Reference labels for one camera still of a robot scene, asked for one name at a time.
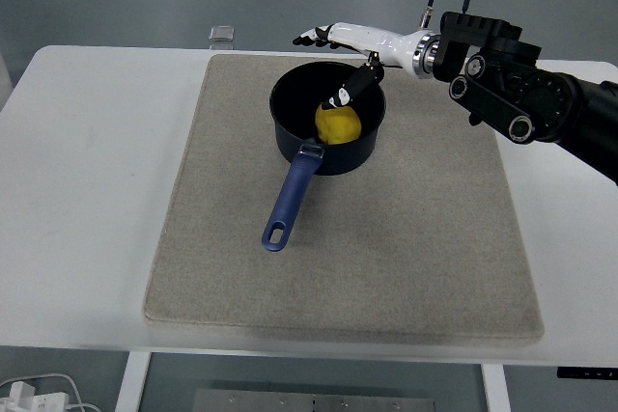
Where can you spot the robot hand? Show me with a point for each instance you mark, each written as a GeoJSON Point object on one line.
{"type": "Point", "coordinates": [372, 40]}

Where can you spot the yellow potato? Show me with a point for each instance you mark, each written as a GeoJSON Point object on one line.
{"type": "Point", "coordinates": [340, 127]}

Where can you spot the beige fabric mat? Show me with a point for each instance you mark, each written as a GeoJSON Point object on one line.
{"type": "Point", "coordinates": [347, 262]}

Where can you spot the grey metal plate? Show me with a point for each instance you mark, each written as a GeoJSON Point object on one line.
{"type": "Point", "coordinates": [314, 401]}

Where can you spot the white table leg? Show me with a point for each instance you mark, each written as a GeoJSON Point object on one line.
{"type": "Point", "coordinates": [131, 383]}
{"type": "Point", "coordinates": [495, 388]}

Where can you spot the black table control panel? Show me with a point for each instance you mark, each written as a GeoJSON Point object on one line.
{"type": "Point", "coordinates": [586, 373]}

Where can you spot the white power strip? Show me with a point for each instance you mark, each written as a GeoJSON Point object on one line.
{"type": "Point", "coordinates": [34, 400]}

